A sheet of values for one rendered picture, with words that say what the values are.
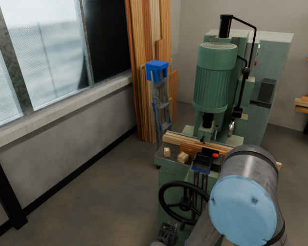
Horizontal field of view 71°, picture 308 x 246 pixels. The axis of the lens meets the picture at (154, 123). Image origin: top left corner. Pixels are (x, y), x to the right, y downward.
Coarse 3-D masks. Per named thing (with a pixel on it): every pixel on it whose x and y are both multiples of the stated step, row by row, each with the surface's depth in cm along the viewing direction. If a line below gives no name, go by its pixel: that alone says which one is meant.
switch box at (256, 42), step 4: (248, 40) 122; (252, 40) 122; (256, 40) 122; (248, 44) 117; (256, 44) 116; (248, 48) 118; (256, 48) 117; (248, 52) 119; (256, 52) 118; (244, 56) 121; (248, 56) 120; (252, 56) 119; (248, 60) 121; (252, 60) 120; (244, 64) 123; (252, 64) 121; (252, 68) 122
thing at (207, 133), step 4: (212, 124) 123; (200, 128) 119; (204, 128) 119; (208, 128) 119; (212, 128) 119; (200, 132) 118; (204, 132) 117; (208, 132) 116; (212, 132) 123; (200, 136) 120; (208, 136) 118; (204, 140) 120; (208, 140) 119
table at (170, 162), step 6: (162, 144) 135; (168, 144) 135; (174, 144) 135; (162, 150) 130; (174, 150) 130; (156, 156) 125; (162, 156) 125; (174, 156) 125; (156, 162) 127; (162, 162) 125; (168, 162) 123; (174, 162) 121; (186, 162) 121; (174, 168) 124; (180, 168) 122; (186, 168) 120; (186, 180) 113; (198, 186) 109; (210, 192) 108
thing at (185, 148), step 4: (180, 144) 123; (184, 144) 122; (188, 144) 122; (180, 148) 124; (184, 148) 123; (188, 148) 122; (192, 148) 121; (196, 148) 120; (200, 148) 119; (180, 152) 125; (184, 152) 124; (188, 152) 123; (192, 152) 122; (196, 152) 121; (200, 152) 120; (220, 152) 116; (192, 156) 123; (224, 156) 114
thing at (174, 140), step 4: (164, 136) 136; (168, 136) 136; (164, 140) 137; (168, 140) 136; (172, 140) 134; (176, 140) 133; (180, 140) 132; (184, 140) 132; (176, 144) 134; (204, 144) 128; (220, 148) 125; (280, 164) 113
